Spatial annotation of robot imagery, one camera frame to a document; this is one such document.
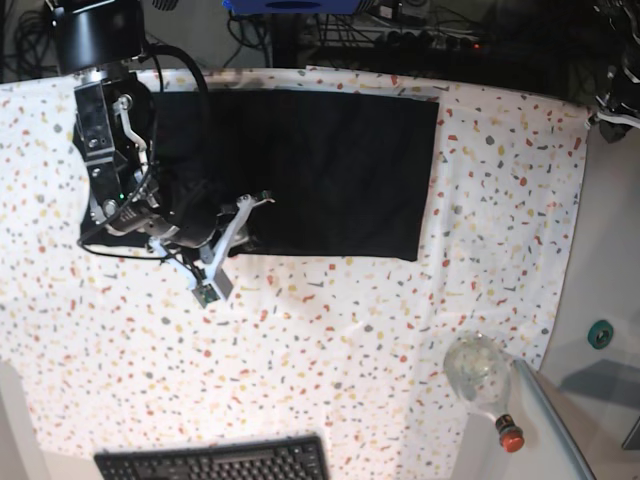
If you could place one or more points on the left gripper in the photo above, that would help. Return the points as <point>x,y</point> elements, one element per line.
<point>613,124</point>

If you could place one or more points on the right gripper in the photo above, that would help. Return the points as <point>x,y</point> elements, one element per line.
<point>200,254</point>

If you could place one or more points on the black t-shirt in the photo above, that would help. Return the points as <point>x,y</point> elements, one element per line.
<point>348,174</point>

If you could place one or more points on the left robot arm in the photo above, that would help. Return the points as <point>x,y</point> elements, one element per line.
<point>618,106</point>

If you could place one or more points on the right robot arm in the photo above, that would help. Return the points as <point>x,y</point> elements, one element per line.
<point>188,214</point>

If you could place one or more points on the terrazzo pattern tablecloth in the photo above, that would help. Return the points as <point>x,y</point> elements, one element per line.
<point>117,354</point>

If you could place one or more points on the green tape roll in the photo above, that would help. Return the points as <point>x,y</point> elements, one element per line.
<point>600,334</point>

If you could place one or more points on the black keyboard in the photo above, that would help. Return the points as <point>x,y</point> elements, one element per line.
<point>299,457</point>

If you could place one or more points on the black power strip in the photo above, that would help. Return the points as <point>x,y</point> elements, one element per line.
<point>431,39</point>

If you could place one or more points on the blue box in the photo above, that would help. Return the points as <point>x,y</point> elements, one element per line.
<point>250,7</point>

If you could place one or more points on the clear glass bottle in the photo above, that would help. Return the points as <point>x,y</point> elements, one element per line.
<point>479,374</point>

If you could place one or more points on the grey metal rod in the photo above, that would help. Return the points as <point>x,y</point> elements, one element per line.
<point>554,449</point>

